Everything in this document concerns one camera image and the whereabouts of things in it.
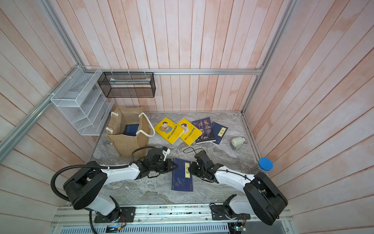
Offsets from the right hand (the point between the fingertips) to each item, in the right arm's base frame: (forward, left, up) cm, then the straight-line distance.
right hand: (188, 168), depth 88 cm
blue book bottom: (+24, +40, +7) cm, 47 cm away
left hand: (-2, +7, +4) cm, 8 cm away
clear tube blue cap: (-5, -38, +18) cm, 42 cm away
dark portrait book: (+33, -12, +1) cm, 35 cm away
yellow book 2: (+27, -1, +1) cm, 27 cm away
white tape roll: (+16, -32, +5) cm, 36 cm away
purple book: (-7, +4, +2) cm, 8 cm away
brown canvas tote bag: (+9, +39, +11) cm, 42 cm away
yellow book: (+29, +15, +1) cm, 32 cm away
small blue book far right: (+30, -23, -1) cm, 38 cm away
